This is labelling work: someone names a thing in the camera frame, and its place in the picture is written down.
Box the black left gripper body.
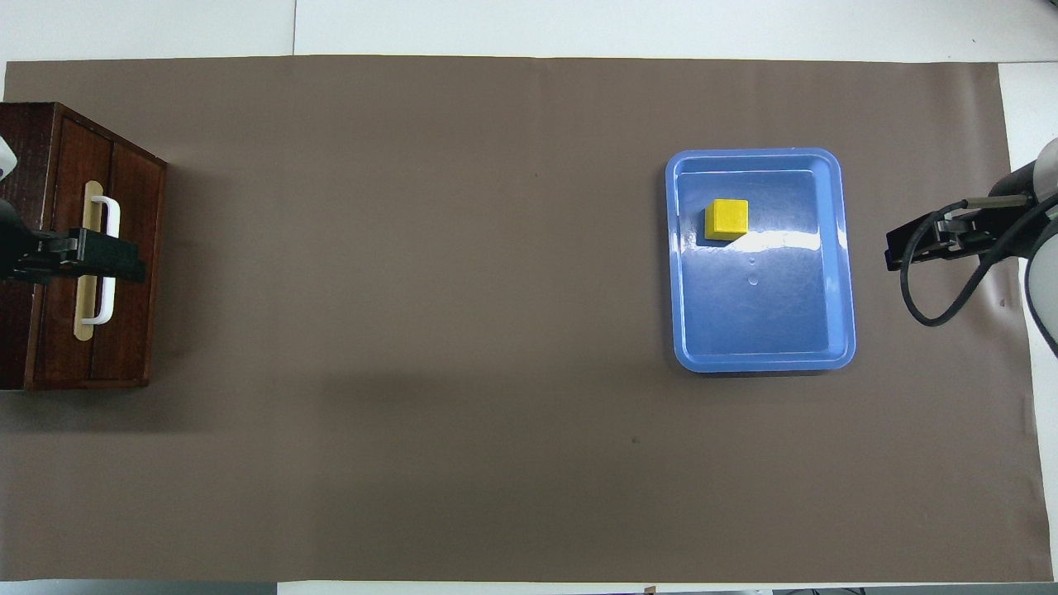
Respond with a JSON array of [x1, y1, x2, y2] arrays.
[[0, 198, 83, 286]]

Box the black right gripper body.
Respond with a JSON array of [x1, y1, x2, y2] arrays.
[[951, 197, 1034, 259]]

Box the wooden drawer with white handle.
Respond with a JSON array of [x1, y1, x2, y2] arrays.
[[35, 116, 122, 386]]

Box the yellow cube block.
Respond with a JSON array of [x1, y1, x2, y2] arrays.
[[704, 199, 750, 242]]

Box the dark wooden cabinet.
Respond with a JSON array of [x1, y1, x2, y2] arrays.
[[0, 102, 168, 391]]

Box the blue plastic tray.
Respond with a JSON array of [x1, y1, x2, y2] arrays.
[[665, 148, 857, 374]]

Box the brown table mat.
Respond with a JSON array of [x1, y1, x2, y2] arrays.
[[0, 55, 1047, 583]]

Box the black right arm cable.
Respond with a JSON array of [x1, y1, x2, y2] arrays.
[[899, 194, 1058, 327]]

